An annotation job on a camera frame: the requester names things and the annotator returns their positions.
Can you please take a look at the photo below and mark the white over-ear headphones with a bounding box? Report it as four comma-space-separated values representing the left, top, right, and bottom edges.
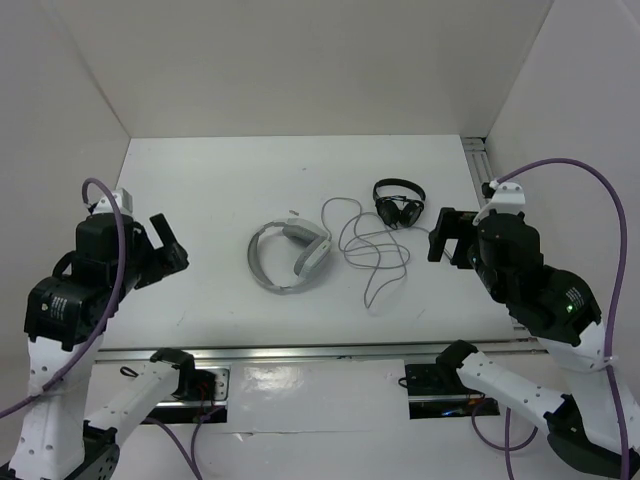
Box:
246, 216, 332, 295

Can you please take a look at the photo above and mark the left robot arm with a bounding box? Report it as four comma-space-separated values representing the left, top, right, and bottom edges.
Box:
1, 213, 198, 479

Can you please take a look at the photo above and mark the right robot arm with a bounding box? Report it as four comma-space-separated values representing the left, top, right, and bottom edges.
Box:
428, 208, 639, 479

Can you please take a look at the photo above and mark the black on-ear headphones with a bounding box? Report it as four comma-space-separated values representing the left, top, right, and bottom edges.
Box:
372, 178, 427, 229

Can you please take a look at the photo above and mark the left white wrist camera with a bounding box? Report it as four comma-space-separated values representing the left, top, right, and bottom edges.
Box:
91, 189, 134, 217

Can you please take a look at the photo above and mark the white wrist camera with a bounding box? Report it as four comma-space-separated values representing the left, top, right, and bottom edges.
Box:
472, 180, 526, 226
91, 189, 134, 217

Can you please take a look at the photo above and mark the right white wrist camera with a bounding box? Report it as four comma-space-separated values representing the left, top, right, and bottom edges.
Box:
472, 180, 526, 226

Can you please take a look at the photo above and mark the aluminium side rail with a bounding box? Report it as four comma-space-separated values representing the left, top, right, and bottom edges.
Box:
461, 137, 494, 207

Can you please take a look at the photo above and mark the aluminium front rail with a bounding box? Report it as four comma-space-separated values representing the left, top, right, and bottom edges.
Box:
96, 338, 547, 364

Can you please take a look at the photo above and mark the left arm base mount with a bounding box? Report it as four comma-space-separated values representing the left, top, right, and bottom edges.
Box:
149, 367, 230, 425

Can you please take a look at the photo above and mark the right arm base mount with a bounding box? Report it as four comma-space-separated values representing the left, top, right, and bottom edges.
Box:
398, 363, 499, 420

